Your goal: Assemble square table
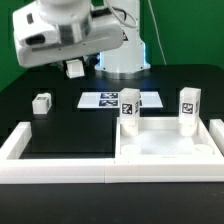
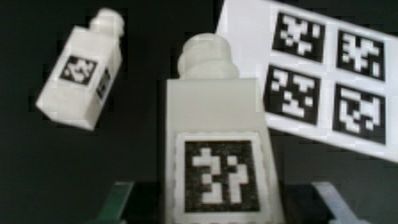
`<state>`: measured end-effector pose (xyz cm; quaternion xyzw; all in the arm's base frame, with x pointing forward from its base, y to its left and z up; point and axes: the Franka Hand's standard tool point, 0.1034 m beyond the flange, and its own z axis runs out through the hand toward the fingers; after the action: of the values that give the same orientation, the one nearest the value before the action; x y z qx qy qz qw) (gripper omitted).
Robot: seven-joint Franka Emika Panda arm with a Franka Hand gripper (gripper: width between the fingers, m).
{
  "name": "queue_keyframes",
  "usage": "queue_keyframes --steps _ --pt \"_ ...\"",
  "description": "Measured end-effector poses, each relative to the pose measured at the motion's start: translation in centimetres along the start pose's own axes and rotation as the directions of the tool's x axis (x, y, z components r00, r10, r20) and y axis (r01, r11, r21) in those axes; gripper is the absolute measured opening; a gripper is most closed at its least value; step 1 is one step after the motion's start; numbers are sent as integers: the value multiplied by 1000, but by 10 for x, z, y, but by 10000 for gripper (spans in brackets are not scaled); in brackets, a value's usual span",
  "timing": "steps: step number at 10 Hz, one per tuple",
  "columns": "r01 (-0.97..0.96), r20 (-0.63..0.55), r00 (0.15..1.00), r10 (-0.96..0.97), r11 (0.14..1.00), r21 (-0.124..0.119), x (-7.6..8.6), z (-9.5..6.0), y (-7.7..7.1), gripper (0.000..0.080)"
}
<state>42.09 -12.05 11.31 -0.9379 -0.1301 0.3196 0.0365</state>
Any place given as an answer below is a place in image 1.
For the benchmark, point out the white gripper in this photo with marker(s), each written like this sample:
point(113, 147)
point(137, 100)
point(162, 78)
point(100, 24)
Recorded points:
point(48, 33)

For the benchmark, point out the white square tabletop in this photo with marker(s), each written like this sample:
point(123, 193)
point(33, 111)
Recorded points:
point(160, 137)

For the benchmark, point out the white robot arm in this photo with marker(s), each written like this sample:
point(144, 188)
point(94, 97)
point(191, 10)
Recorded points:
point(108, 62)

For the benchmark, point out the white marker tag plate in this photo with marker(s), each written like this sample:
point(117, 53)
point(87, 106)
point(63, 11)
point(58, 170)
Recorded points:
point(94, 100)

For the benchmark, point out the white U-shaped obstacle fence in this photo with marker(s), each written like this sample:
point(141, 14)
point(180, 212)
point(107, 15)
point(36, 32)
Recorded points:
point(15, 170)

